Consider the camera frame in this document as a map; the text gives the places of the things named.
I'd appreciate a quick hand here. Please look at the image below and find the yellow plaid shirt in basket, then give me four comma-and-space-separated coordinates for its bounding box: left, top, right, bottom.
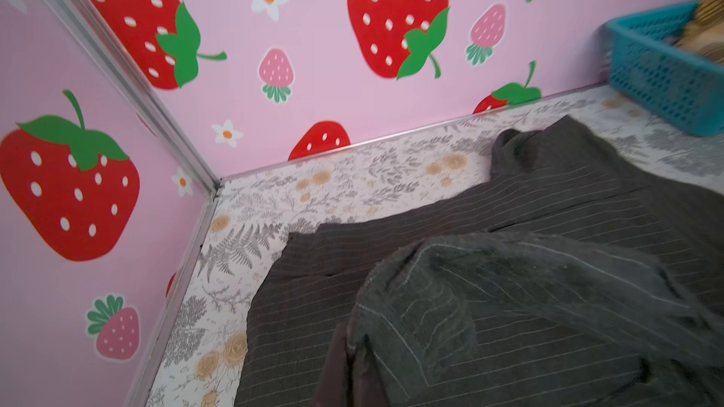
675, 0, 723, 66

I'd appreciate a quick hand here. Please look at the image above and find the aluminium left corner post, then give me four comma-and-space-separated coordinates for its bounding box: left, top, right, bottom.
43, 0, 222, 193

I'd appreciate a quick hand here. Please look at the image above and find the dark grey pinstriped shirt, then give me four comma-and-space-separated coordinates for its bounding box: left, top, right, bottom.
234, 117, 723, 406

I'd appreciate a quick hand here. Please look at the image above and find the teal plastic basket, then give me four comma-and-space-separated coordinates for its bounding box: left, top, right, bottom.
604, 1, 723, 137

